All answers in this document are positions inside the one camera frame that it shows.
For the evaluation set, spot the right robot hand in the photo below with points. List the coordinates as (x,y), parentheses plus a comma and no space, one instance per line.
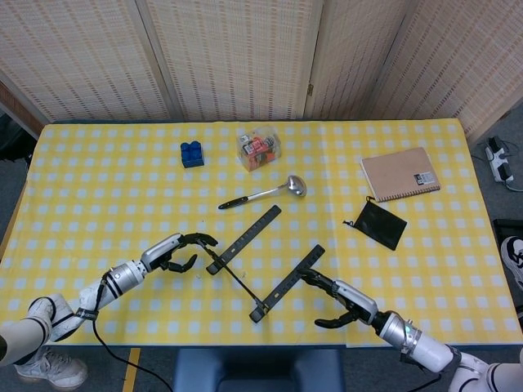
(355,300)

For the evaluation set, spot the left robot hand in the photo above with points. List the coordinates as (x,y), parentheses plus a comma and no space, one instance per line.
(161,251)

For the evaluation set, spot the black folding laptop stand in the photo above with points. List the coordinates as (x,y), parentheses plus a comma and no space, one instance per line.
(245,241)

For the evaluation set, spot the yellow checkered tablecloth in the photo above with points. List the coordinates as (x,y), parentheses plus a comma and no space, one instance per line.
(122,196)

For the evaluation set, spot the white woven screen panel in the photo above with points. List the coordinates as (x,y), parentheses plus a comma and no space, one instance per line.
(233,57)
(351,53)
(81,61)
(461,57)

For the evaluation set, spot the blue building block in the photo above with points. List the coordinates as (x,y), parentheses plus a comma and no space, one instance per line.
(192,154)

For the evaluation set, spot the dark blue padded seat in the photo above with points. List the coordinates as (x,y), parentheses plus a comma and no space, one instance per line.
(257,367)

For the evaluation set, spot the yellow floor tape strip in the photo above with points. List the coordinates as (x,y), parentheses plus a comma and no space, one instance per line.
(131,369)

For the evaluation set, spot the brown spiral notebook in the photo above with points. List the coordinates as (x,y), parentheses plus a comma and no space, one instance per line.
(400,173)

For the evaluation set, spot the clear plastic box with pieces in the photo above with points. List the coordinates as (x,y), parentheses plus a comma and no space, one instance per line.
(259,149)

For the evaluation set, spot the black and white sneaker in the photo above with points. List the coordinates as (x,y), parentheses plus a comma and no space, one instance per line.
(514,255)

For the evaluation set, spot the black bulky object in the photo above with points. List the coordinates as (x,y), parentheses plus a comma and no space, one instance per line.
(14,139)

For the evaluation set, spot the white power strip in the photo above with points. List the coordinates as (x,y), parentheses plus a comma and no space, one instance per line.
(499,161)

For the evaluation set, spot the brass screen hinge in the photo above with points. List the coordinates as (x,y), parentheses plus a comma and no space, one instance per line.
(310,90)

